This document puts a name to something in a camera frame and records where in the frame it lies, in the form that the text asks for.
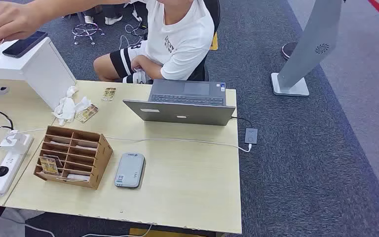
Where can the person's left hand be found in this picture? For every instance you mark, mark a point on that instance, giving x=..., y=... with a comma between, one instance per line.
x=141, y=62

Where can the person's right hand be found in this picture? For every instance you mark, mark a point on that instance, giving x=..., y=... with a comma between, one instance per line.
x=13, y=19

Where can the person's left forearm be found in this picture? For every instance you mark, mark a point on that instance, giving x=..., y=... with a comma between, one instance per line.
x=156, y=70

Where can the gold patterned card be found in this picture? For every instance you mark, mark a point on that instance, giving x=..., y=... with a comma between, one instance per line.
x=49, y=166
x=86, y=114
x=109, y=94

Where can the person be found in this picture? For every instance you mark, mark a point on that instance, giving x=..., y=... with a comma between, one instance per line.
x=112, y=20
x=183, y=42

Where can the wooden card organizer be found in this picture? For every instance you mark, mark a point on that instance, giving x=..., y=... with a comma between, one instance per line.
x=103, y=157

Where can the grey card reader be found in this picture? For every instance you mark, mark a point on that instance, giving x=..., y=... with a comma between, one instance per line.
x=129, y=170

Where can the dark patterned card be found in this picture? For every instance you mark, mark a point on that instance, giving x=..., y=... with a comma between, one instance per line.
x=58, y=161

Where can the black smartphone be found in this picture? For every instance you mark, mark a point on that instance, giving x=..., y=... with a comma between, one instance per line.
x=24, y=44

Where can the black power adapter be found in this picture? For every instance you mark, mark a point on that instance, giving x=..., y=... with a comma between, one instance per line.
x=143, y=26

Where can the white floor power strip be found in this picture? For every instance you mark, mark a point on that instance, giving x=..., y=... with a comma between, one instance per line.
x=136, y=15

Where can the white cabinet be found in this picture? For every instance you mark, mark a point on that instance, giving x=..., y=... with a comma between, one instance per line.
x=45, y=75

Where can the chrome stool with black seat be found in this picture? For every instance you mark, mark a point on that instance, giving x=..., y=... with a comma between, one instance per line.
x=85, y=30

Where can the grey laptop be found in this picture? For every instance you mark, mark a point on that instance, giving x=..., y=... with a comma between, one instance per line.
x=183, y=114

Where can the grey desk grommet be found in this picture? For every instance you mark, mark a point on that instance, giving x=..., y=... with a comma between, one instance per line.
x=2, y=91

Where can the yellow floor marker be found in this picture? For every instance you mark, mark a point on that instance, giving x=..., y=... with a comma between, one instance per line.
x=214, y=44

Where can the black office chair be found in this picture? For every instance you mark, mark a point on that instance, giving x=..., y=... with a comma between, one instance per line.
x=214, y=13

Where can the crumpled white tissue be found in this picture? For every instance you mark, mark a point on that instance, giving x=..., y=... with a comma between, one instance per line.
x=66, y=109

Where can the white charger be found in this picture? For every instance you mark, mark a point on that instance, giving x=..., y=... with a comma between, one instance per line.
x=14, y=144

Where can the round dark base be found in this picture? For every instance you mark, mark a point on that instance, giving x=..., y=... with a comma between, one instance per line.
x=287, y=50

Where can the white desk power strip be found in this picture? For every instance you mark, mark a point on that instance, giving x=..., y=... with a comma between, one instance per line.
x=4, y=173

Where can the grey kiosk stand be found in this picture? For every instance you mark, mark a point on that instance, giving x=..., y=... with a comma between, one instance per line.
x=310, y=42

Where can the yellow flat board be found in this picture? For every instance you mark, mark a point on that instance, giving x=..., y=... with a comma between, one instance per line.
x=163, y=234

